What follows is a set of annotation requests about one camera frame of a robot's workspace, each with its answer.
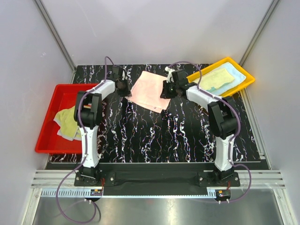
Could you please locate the left aluminium frame post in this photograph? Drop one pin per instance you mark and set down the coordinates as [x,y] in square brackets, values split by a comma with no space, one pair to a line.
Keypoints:
[50,24]

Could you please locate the aluminium frame post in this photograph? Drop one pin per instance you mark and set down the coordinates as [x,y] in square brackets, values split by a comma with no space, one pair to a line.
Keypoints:
[262,25]
[50,24]

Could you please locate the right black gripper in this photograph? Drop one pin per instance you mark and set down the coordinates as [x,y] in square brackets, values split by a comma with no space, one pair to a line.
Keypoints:
[164,94]

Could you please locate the yellow green towel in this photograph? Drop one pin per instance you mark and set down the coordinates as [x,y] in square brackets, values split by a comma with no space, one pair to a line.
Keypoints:
[216,79]

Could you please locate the yellow plastic tray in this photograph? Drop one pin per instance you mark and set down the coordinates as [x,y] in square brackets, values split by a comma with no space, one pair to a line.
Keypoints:
[196,78]

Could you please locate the light blue towel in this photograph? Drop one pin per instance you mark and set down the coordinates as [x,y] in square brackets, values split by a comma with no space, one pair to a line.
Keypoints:
[230,88]

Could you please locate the olive yellow towel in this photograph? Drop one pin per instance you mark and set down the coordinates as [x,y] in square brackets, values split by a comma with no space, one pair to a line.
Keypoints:
[69,129]

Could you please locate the red plastic bin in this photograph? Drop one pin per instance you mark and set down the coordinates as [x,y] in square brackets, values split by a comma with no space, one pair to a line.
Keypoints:
[64,97]

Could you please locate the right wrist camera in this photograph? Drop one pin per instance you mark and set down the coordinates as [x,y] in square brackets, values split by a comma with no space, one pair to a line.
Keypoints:
[169,72]

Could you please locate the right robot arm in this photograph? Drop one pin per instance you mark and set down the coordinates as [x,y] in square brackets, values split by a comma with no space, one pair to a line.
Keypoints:
[223,119]

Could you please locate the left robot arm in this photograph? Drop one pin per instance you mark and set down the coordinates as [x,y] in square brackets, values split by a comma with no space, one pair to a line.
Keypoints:
[88,115]

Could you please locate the white slotted cable duct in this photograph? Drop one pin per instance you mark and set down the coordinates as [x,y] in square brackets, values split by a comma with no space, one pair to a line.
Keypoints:
[67,192]

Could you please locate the right aluminium frame post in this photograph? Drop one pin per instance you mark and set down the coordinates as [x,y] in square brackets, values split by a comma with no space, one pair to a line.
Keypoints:
[262,25]

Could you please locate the pink towel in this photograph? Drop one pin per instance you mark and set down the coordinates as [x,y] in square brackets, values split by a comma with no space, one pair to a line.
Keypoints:
[147,90]

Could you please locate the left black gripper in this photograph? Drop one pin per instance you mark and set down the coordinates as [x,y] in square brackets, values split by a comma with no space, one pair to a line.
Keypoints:
[127,92]

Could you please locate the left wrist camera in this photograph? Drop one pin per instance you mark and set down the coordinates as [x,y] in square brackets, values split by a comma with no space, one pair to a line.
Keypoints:
[122,74]

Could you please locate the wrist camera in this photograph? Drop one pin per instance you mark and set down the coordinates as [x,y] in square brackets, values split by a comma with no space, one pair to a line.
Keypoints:
[169,72]
[122,74]

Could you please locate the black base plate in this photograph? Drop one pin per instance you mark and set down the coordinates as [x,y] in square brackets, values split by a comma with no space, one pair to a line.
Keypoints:
[156,179]

